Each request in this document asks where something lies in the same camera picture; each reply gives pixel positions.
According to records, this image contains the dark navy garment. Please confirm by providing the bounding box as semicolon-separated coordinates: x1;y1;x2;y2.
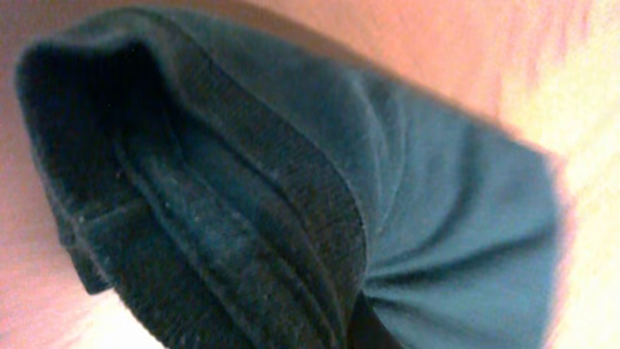
15;8;559;349

